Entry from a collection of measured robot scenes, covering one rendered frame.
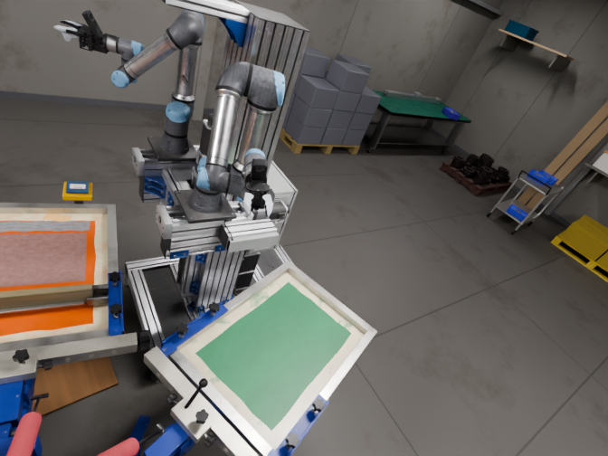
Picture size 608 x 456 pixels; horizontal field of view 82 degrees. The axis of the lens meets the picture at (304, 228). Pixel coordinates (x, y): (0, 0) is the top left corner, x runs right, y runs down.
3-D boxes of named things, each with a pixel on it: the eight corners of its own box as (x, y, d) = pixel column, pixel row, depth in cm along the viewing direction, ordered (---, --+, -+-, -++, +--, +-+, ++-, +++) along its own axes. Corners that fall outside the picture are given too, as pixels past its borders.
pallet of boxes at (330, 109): (328, 129, 646) (356, 57, 571) (356, 154, 597) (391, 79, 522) (268, 125, 571) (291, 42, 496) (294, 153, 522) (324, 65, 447)
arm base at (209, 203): (215, 192, 170) (218, 175, 164) (227, 211, 162) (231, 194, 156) (184, 194, 161) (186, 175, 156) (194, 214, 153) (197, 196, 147)
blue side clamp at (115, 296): (108, 282, 150) (108, 270, 146) (120, 281, 153) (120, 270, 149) (109, 343, 131) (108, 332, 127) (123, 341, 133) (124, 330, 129)
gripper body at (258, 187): (267, 214, 110) (265, 192, 119) (270, 191, 104) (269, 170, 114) (242, 213, 108) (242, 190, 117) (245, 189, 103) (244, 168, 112)
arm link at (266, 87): (223, 180, 162) (249, 58, 130) (255, 186, 166) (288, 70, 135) (222, 194, 153) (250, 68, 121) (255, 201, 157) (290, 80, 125)
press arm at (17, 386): (4, 375, 108) (1, 366, 105) (28, 370, 111) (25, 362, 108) (-7, 432, 97) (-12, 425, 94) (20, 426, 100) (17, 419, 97)
